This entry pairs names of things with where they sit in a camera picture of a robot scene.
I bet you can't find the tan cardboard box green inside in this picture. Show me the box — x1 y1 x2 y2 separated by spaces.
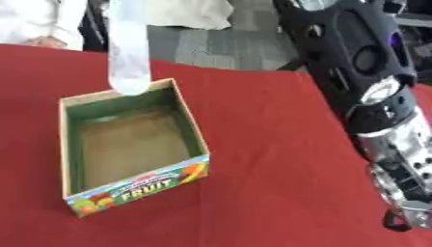
57 77 213 219

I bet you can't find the clear plastic bottle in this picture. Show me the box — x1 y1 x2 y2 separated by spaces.
104 0 154 96

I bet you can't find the white cloth bag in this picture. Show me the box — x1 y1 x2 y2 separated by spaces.
142 0 236 31

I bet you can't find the person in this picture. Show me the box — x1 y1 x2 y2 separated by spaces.
0 0 90 51

